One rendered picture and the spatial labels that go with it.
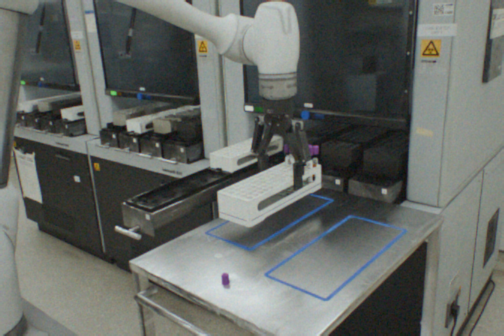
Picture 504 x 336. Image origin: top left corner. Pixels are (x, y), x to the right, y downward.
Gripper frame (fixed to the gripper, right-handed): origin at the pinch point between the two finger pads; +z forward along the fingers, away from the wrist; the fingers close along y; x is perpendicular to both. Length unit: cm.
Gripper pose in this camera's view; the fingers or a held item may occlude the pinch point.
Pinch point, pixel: (280, 176)
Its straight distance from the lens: 118.1
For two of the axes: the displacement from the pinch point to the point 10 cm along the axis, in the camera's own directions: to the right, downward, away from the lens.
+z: 0.5, 9.5, 3.1
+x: 6.5, -2.7, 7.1
